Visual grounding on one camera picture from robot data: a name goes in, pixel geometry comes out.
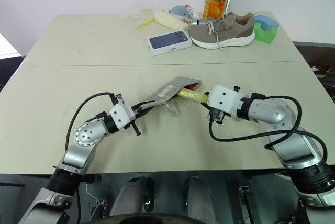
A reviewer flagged clear zipper pull tag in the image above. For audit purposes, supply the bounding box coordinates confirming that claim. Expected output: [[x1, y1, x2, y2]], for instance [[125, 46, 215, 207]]
[[163, 102, 182, 118]]

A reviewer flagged dark patterned furniture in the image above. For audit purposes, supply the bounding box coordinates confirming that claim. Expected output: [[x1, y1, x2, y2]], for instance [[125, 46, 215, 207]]
[[291, 41, 335, 110]]

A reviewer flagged dark floor mat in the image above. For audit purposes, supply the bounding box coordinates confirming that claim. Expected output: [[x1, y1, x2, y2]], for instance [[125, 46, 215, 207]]
[[0, 55, 26, 92]]

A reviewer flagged yellow item in plastic bag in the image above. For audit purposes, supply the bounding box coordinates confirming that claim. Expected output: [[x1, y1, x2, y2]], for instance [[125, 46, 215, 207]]
[[153, 10, 190, 31]]

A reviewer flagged beige grid pouch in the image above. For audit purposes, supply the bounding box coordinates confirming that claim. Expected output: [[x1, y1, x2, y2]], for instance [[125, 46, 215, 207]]
[[137, 76, 204, 110]]

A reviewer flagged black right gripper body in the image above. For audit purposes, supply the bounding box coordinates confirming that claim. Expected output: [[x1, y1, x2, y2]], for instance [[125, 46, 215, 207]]
[[208, 105, 226, 125]]

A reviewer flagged taupe sneaker with white sole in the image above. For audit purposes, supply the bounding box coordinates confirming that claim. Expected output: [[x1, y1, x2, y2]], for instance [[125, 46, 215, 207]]
[[188, 11, 256, 50]]

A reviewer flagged dark rounded grey shape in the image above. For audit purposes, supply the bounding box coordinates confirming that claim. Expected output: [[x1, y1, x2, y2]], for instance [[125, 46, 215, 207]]
[[184, 175, 221, 218], [108, 176, 155, 217]]

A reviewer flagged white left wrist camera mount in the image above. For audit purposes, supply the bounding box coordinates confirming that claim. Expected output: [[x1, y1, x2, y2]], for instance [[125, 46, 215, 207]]
[[109, 100, 136, 132]]

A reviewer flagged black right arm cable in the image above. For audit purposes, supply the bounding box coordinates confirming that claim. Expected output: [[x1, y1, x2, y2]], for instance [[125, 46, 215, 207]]
[[208, 95, 329, 167]]

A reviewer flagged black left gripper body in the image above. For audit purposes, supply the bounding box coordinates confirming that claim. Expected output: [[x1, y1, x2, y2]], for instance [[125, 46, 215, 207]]
[[122, 107, 143, 138]]

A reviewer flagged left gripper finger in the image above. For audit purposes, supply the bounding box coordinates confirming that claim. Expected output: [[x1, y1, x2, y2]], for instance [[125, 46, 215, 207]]
[[134, 107, 152, 119], [132, 101, 157, 112]]

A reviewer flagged clear plastic bag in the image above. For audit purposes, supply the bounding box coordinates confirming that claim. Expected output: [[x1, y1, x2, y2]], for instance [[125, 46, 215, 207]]
[[119, 4, 155, 24]]

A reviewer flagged green and blue foam block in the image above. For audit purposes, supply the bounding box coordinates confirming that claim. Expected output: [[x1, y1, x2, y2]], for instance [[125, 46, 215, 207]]
[[253, 14, 280, 44]]

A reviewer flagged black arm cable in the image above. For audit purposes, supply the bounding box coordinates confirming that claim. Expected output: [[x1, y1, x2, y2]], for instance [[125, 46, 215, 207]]
[[64, 92, 124, 156], [208, 95, 329, 167]]

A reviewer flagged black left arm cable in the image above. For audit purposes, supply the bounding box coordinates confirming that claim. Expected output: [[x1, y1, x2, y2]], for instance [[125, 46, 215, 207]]
[[64, 92, 124, 156]]

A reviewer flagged thin white wire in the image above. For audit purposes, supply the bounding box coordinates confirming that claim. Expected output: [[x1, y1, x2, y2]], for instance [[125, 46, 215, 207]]
[[85, 182, 106, 210]]

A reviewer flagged yellow highlighter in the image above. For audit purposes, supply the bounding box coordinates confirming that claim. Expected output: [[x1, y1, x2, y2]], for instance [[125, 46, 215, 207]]
[[179, 89, 210, 104]]

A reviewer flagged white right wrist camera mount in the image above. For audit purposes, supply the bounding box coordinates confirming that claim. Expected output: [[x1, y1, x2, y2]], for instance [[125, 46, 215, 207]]
[[208, 84, 248, 119]]

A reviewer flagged white phone box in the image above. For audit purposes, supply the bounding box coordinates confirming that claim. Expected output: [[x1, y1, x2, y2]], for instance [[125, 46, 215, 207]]
[[146, 30, 192, 57]]

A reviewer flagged grey shark plush toy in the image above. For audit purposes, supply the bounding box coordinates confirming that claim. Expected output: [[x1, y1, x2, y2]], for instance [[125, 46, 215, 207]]
[[167, 5, 192, 24]]

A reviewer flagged yellow plastic stick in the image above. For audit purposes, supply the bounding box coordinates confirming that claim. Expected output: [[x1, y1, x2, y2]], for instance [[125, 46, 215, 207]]
[[134, 17, 156, 31]]

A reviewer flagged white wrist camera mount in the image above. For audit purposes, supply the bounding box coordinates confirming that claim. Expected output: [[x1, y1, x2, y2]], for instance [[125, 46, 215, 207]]
[[208, 84, 248, 119], [109, 100, 136, 132]]

